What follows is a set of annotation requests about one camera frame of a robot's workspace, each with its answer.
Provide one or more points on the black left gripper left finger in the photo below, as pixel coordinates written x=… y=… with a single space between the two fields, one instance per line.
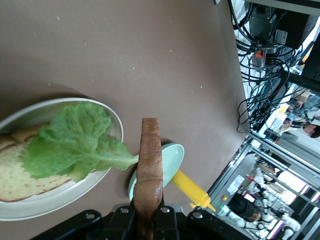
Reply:
x=112 y=222

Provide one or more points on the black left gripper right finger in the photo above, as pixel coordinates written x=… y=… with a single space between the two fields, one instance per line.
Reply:
x=170 y=222

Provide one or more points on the yellow mustard squeeze bottle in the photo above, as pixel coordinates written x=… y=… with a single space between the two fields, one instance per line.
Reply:
x=190 y=186

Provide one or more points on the brown bread slice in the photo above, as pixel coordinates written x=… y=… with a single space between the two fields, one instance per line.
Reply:
x=15 y=175
x=148 y=162

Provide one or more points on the green lettuce leaf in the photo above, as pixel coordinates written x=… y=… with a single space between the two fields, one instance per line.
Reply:
x=75 y=140

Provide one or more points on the beige plate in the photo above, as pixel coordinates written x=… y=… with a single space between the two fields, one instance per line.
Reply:
x=62 y=197

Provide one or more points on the mint green plate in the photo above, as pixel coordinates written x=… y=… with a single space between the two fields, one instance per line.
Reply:
x=172 y=160

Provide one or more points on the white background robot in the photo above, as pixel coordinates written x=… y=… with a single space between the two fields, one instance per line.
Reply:
x=265 y=200

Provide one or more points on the dark-haired person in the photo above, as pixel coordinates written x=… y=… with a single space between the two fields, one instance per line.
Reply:
x=303 y=117

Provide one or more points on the black electronics box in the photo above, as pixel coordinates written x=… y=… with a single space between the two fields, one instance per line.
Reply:
x=290 y=22

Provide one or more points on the aluminium frame rack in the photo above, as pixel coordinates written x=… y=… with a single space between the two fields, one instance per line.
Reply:
x=247 y=155

